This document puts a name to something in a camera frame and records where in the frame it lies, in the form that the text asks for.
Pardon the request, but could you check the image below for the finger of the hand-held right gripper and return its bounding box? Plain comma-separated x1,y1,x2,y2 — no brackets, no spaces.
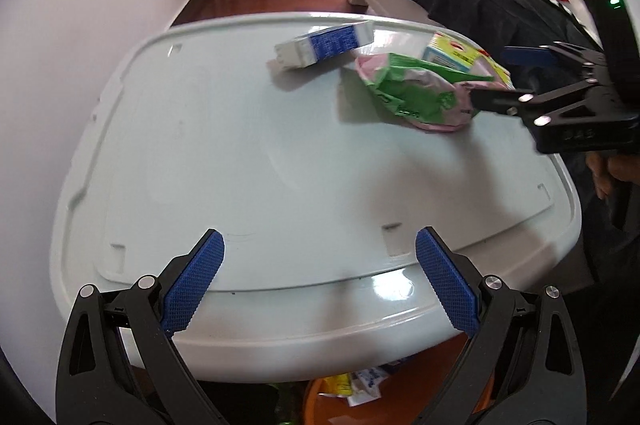
470,78,606,126
502,41,608,78

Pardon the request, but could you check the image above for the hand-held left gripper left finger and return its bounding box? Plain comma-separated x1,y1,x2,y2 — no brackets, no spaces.
55,228,227,425

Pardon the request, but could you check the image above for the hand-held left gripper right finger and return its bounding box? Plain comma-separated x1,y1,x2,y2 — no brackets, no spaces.
414,226,588,425

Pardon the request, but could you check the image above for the pink green plastic packet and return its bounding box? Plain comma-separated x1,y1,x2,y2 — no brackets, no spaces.
355,52,501,133

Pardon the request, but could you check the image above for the orange plastic bin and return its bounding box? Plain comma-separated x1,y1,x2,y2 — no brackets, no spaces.
302,335,501,425

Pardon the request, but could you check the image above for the person's right hand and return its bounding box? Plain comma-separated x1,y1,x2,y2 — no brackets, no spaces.
585,152,640,201

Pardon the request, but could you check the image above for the green yellow small box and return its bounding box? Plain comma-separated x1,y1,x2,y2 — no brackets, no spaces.
422,32,513,91

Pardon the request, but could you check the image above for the white plastic bin lid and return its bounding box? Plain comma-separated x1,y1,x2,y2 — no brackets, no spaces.
50,11,583,383

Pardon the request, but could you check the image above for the blue white carton box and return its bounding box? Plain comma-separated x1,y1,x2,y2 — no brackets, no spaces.
274,21,375,71

